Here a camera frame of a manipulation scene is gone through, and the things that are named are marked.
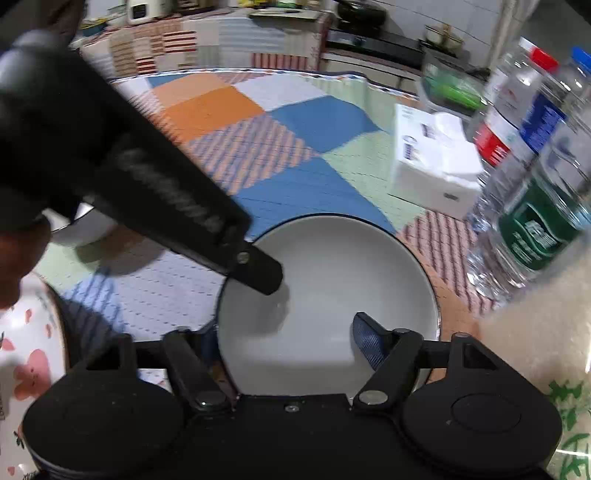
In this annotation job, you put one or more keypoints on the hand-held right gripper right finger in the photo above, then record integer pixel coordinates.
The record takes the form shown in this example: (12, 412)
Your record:
(367, 341)

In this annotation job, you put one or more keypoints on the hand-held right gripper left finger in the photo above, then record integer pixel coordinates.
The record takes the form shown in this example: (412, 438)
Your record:
(184, 360)

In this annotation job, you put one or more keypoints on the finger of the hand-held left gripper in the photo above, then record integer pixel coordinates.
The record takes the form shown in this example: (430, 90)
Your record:
(263, 274)

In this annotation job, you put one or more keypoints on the white rabbit print plate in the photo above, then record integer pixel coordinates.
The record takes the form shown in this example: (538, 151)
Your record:
(27, 369)

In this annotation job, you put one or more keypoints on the person's left forearm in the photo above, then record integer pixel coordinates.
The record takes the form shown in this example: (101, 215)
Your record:
(64, 18)

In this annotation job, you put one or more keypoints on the person's left hand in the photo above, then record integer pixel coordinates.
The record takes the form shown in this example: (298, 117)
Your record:
(18, 263)

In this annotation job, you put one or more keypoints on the checkered patchwork tablecloth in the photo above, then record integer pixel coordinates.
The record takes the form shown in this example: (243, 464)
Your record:
(300, 184)

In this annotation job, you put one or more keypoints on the blue basin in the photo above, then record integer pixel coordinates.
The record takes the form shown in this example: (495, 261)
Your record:
(94, 26)

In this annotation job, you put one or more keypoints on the white rice cooker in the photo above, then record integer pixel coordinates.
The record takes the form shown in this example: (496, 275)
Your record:
(147, 11)

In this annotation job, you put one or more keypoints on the striped patchwork counter cloth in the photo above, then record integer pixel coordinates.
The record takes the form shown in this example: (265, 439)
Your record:
(194, 41)

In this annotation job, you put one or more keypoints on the clear plastic rice bag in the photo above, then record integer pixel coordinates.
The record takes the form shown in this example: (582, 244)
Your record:
(545, 369)

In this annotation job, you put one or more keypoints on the white tissue pack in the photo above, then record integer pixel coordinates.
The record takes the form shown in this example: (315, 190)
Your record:
(438, 161)

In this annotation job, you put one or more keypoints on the green label water bottle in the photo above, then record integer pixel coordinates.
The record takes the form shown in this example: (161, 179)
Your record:
(531, 217)

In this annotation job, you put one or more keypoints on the white cutting board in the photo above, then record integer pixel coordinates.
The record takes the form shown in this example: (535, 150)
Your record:
(286, 14)

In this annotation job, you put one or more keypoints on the black gas stove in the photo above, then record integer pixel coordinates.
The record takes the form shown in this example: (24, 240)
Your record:
(374, 46)

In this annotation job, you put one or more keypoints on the green plastic basket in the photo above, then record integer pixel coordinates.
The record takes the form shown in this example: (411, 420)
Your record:
(452, 83)

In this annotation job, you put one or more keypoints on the red cap water bottle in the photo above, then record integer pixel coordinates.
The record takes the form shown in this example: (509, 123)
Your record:
(508, 106)

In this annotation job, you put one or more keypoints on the black wok with lid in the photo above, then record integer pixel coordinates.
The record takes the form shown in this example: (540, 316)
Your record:
(360, 13)

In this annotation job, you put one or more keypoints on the blue cap water bottle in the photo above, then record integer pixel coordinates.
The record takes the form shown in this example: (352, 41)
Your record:
(549, 106)

